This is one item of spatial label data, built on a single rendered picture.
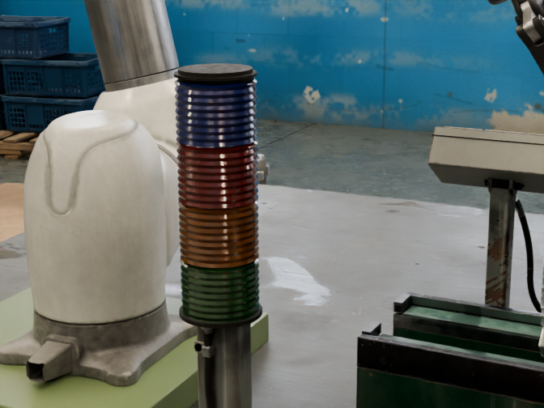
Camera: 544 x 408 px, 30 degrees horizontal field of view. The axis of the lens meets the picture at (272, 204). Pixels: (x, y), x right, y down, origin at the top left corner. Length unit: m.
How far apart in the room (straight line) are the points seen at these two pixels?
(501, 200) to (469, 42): 5.45
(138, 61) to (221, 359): 0.59
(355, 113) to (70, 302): 5.89
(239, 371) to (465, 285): 0.79
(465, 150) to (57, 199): 0.48
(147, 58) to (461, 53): 5.47
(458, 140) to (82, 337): 0.49
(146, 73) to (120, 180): 0.23
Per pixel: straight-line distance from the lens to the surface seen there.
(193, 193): 0.73
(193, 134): 0.72
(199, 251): 0.74
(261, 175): 3.42
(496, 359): 0.97
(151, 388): 1.12
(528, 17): 0.97
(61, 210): 1.12
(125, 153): 1.12
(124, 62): 1.30
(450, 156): 1.22
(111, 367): 1.13
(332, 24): 6.94
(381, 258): 1.65
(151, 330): 1.17
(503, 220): 1.24
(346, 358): 1.28
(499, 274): 1.26
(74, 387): 1.14
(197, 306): 0.76
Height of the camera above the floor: 1.32
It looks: 15 degrees down
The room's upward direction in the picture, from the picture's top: straight up
